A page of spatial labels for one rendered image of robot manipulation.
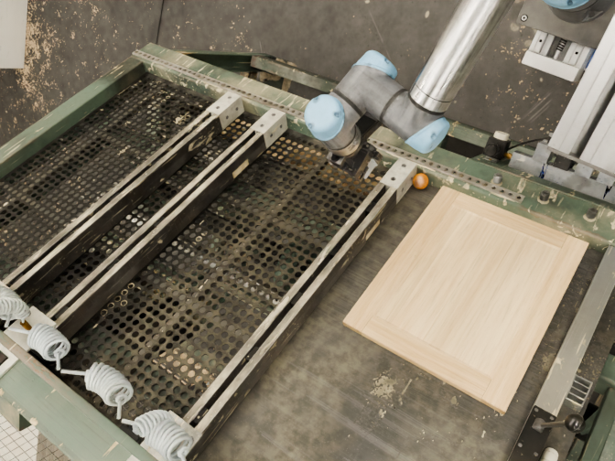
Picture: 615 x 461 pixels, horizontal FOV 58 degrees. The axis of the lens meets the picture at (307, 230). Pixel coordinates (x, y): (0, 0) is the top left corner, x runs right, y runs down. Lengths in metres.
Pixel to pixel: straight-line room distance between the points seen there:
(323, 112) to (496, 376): 0.75
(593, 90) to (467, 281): 1.09
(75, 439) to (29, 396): 0.17
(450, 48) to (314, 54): 2.05
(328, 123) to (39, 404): 0.93
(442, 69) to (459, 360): 0.73
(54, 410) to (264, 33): 2.28
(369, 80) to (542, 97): 1.58
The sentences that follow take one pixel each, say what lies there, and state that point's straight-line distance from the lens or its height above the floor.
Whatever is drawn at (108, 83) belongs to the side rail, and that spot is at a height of 1.06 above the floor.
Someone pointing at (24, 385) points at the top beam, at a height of 1.92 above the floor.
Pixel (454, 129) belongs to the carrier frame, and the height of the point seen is 0.18.
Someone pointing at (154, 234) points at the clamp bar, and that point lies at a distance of 1.68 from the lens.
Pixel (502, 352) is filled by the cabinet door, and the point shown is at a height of 1.26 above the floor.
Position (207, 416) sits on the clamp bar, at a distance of 1.34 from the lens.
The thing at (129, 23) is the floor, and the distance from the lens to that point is 3.91.
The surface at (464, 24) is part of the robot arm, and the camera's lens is 0.95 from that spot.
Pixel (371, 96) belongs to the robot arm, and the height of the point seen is 1.58.
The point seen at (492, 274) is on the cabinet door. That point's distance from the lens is 1.57.
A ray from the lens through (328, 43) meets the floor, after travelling 2.94.
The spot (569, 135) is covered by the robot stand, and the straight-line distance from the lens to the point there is 0.50.
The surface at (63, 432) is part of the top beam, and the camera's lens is 1.42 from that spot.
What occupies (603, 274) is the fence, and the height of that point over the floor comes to 0.99.
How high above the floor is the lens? 2.52
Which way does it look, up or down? 54 degrees down
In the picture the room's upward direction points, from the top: 113 degrees counter-clockwise
